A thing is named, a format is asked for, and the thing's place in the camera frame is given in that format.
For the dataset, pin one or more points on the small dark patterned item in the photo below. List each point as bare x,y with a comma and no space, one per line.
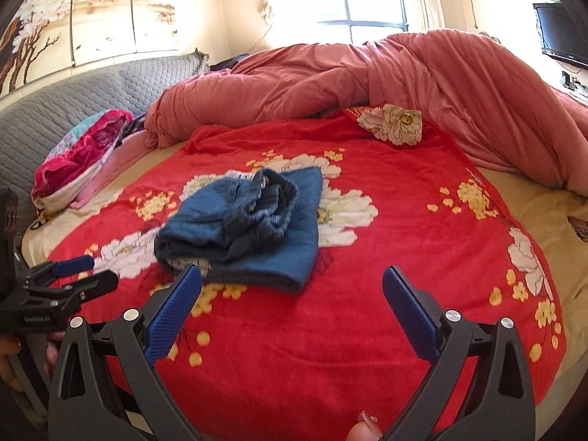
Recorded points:
579,228

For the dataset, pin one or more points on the magenta floral pillow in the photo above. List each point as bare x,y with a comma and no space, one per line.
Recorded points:
87,147

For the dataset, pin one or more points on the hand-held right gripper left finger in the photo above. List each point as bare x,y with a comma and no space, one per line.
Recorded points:
172,317

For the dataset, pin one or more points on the flower painted wall panels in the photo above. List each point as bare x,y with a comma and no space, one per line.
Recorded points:
92,9

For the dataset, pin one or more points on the person's right hand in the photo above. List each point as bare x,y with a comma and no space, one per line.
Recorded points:
363,429

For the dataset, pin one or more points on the pink quilt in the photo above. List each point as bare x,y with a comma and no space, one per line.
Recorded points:
413,69

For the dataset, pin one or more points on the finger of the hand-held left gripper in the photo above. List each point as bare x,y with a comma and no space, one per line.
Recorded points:
73,265
92,285

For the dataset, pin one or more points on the blue denim pants lace hem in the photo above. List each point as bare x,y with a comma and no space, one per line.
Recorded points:
294,220

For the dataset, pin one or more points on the cream floral cloth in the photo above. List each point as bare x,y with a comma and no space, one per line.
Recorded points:
395,121

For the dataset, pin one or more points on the person's left hand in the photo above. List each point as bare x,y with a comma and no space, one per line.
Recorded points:
8,358

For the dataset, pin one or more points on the light pink pillow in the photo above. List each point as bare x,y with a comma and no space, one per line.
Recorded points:
124,161

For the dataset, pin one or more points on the black flat television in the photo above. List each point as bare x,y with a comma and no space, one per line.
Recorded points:
562,32

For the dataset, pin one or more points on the grey quilted headboard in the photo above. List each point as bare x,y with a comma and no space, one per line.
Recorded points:
92,92

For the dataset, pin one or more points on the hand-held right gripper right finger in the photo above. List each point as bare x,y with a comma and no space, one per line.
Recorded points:
409,308

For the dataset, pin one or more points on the red floral blanket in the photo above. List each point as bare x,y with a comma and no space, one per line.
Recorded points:
367,239

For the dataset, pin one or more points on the dark blue cloth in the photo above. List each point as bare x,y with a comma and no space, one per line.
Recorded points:
229,63

